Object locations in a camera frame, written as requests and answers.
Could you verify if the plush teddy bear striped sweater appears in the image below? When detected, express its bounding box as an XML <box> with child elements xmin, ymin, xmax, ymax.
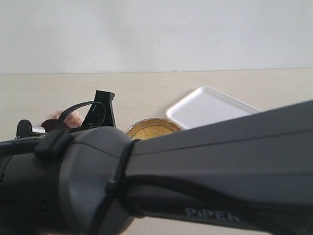
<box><xmin>48</xmin><ymin>109</ymin><xmax>84</xmax><ymax>128</ymax></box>

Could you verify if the dark red wooden spoon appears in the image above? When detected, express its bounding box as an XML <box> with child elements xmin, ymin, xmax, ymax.
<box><xmin>41</xmin><ymin>119</ymin><xmax>70</xmax><ymax>133</ymax></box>

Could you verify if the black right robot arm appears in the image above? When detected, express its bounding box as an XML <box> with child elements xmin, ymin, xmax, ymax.
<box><xmin>0</xmin><ymin>101</ymin><xmax>313</xmax><ymax>235</ymax></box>

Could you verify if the stainless steel bowl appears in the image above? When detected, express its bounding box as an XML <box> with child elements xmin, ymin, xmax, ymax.
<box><xmin>126</xmin><ymin>118</ymin><xmax>182</xmax><ymax>137</ymax></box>

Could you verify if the yellow millet grain in bowl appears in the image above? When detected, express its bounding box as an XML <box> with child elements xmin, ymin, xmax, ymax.
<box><xmin>130</xmin><ymin>126</ymin><xmax>174</xmax><ymax>140</ymax></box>

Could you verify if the white rectangular plastic tray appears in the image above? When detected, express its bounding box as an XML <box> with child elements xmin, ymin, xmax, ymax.
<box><xmin>165</xmin><ymin>86</ymin><xmax>260</xmax><ymax>129</ymax></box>

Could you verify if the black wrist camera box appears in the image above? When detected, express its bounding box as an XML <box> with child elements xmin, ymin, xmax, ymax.
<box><xmin>81</xmin><ymin>90</ymin><xmax>116</xmax><ymax>129</ymax></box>

